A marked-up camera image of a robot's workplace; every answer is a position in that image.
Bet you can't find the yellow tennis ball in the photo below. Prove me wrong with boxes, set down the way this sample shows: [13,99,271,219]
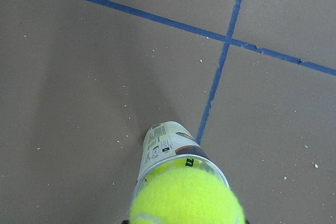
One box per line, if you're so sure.
[129,168,246,223]
[148,157,194,177]

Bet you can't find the clear tennis ball can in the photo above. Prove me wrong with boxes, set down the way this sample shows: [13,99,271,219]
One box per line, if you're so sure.
[132,121,229,199]

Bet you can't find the yellow tennis ball in can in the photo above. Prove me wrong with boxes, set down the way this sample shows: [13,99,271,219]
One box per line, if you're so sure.
[148,157,194,177]

